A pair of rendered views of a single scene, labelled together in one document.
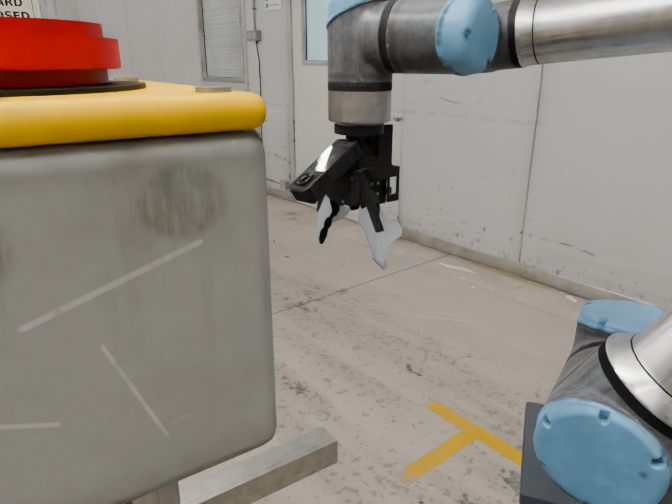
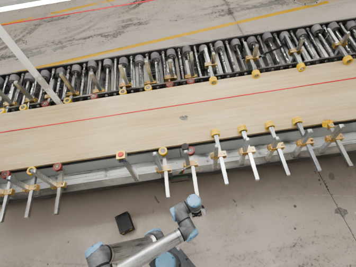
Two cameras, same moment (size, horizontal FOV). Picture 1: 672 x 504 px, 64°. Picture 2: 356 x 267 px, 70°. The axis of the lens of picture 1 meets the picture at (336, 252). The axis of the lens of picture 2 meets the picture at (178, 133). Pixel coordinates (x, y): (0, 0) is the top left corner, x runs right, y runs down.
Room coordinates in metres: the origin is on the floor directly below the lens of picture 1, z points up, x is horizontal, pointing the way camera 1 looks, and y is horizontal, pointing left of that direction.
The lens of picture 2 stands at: (1.07, -0.43, 2.95)
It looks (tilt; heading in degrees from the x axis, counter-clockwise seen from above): 58 degrees down; 127
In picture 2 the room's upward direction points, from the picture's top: 11 degrees counter-clockwise
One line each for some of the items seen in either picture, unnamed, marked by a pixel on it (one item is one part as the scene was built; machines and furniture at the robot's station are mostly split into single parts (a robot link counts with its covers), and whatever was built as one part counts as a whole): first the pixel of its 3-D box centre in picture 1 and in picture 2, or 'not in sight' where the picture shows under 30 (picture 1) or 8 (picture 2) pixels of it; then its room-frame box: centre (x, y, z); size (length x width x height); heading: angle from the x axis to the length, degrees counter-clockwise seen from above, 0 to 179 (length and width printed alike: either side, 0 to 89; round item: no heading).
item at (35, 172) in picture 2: not in sight; (48, 180); (-0.51, -0.36, 0.93); 0.04 x 0.04 x 0.48; 34
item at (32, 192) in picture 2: not in sight; (32, 193); (-0.66, -0.51, 0.83); 0.44 x 0.03 x 0.04; 124
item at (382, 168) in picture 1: (362, 165); (195, 210); (0.80, -0.04, 1.08); 0.09 x 0.08 x 0.12; 129
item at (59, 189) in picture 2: not in sight; (59, 190); (-0.45, -0.37, 0.80); 0.44 x 0.03 x 0.04; 124
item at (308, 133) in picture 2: not in sight; (301, 144); (1.35, 0.91, 0.92); 0.04 x 0.04 x 0.48; 34
